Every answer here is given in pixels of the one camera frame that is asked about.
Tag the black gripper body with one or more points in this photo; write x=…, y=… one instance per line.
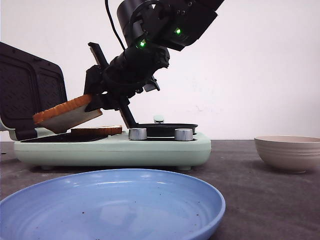
x=127, y=74

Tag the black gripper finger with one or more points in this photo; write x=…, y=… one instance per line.
x=98, y=54
x=127, y=116

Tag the white bread slice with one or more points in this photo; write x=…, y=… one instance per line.
x=67, y=115
x=97, y=131

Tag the breakfast maker hinged lid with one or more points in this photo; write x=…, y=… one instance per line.
x=28, y=85

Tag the beige ribbed bowl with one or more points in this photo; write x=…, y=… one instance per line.
x=295, y=154

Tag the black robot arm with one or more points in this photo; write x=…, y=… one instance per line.
x=150, y=28

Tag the mint green breakfast maker base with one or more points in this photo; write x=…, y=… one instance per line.
x=115, y=151

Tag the left silver control knob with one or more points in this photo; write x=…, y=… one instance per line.
x=137, y=134

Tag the silver control knob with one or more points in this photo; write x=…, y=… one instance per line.
x=183, y=134
x=137, y=134

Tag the black round frying pan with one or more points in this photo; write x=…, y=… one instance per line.
x=159, y=128

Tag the right silver control knob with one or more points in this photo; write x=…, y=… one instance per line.
x=183, y=134

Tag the blue round plate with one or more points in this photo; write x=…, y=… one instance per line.
x=118, y=204

